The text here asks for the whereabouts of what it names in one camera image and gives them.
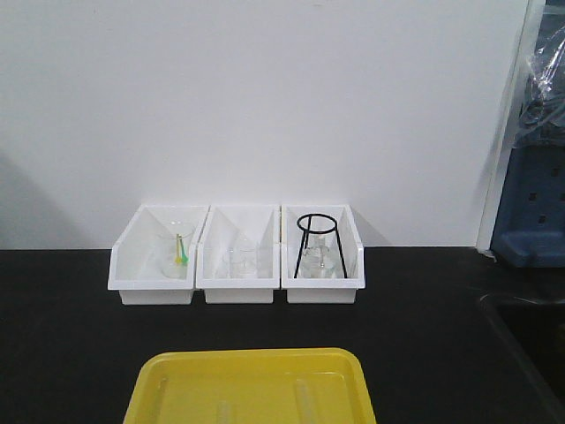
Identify tall glass test tube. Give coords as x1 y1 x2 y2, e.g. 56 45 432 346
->
294 379 321 424

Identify short glass test tube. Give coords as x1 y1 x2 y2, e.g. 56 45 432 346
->
215 400 232 424

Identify yellow plastic tray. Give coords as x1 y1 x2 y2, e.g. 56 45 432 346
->
124 348 376 423

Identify white storage bin middle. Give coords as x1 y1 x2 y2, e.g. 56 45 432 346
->
195 205 281 304

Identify white storage bin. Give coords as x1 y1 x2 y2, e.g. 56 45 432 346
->
281 205 365 304
195 205 281 304
108 205 209 306

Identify white storage bin right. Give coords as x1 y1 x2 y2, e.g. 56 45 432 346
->
281 205 365 304

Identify glass flask in right bin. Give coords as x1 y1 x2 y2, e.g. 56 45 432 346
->
298 235 339 278

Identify glass beaker in middle bin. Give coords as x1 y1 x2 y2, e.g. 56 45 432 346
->
228 235 258 279

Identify glass beaker in bin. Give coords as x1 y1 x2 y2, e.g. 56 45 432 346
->
157 220 194 279
228 235 258 279

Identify green yellow stirrers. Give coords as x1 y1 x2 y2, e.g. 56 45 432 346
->
175 234 189 266

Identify glass beaker in left bin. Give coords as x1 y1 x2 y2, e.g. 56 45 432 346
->
157 220 194 279

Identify white storage bin left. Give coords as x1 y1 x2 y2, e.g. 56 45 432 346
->
108 205 209 306

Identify blue-grey drying pegboard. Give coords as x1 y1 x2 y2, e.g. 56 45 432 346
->
489 0 565 269

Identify clear plastic bag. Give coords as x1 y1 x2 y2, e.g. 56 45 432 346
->
515 1 564 148

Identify black sink basin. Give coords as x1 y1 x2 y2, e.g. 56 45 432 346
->
478 294 564 423

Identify black wire tripod stand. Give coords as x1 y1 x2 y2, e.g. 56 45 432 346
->
293 213 348 279

